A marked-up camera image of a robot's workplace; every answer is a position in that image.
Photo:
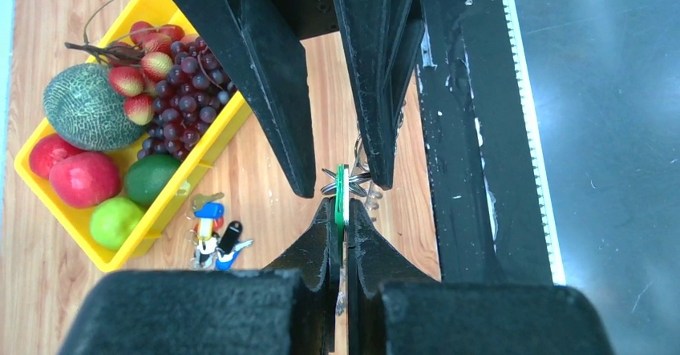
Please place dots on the red apple far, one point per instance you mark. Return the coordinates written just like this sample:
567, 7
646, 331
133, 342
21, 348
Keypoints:
49, 151

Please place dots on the green netted melon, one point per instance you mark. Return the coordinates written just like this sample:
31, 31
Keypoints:
84, 110

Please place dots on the dark green lime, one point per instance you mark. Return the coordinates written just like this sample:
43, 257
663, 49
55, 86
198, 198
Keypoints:
147, 177

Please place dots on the red apple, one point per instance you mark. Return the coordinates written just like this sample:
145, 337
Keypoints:
86, 180
49, 151

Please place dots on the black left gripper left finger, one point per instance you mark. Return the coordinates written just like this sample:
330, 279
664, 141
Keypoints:
313, 256

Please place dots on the purple grape bunch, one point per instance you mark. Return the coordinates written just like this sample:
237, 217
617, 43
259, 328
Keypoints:
187, 101

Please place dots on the pile of tagged keys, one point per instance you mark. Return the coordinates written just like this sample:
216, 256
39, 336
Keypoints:
216, 244

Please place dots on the red apple near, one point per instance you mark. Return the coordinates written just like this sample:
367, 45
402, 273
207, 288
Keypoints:
86, 180

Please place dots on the light green apple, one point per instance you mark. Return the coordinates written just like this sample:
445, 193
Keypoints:
113, 221

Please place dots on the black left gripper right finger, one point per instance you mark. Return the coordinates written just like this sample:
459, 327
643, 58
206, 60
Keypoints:
378, 308

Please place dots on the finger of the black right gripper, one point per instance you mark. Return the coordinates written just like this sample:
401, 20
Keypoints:
381, 39
267, 63

